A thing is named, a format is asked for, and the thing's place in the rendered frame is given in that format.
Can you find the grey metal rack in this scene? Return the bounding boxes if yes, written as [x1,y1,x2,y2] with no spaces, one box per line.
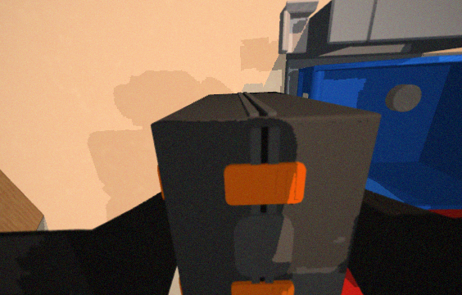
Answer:
[279,0,462,96]

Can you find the grey metal disc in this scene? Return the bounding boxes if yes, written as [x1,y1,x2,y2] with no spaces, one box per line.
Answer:
[385,84,422,112]

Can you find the dark grey case with orange latches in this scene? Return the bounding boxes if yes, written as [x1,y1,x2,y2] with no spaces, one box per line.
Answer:
[151,92,382,295]

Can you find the red open bin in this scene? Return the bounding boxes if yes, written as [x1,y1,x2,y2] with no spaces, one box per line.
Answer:
[342,209,462,295]

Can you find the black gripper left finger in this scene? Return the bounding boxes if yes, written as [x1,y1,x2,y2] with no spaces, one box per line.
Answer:
[0,192,177,295]

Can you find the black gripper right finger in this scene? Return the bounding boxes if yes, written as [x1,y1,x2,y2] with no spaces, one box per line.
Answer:
[348,189,462,295]

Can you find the blue bin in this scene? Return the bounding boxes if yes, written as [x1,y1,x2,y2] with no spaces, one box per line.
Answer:
[297,55,462,210]

